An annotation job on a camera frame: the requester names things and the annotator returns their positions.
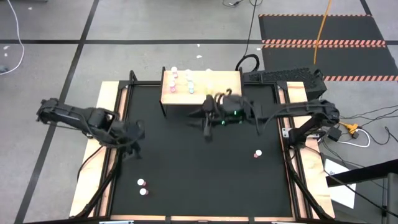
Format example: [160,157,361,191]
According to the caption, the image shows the white paper sheet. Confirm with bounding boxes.
[323,157,357,210]

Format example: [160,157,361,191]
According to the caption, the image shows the black metal beam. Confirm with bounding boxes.
[325,158,398,187]

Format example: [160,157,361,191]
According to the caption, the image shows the white floor cable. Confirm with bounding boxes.
[0,0,25,75]

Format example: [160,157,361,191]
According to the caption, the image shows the black floor cables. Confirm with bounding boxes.
[354,104,398,147]

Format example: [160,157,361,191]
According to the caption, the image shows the wooden shelf black metal legs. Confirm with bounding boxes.
[159,66,244,118]

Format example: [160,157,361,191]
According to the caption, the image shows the white looped cable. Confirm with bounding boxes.
[337,127,371,149]

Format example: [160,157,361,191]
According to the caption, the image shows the orange plug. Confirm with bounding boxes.
[341,123,360,134]

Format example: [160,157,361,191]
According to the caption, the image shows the black aluminium table frame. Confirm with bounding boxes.
[68,70,336,224]

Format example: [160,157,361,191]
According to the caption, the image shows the black power cable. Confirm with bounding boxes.
[234,0,261,73]

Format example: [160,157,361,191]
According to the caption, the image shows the black floor mat orange stripes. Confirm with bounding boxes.
[257,13,398,82]

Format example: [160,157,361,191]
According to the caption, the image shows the yellow hanging cable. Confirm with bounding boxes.
[313,0,333,65]

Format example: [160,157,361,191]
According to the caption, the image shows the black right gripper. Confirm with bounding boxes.
[187,95,224,143]

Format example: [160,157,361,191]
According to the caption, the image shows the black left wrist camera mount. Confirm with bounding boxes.
[91,107,121,131]

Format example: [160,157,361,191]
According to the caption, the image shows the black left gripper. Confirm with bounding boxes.
[108,119,146,161]

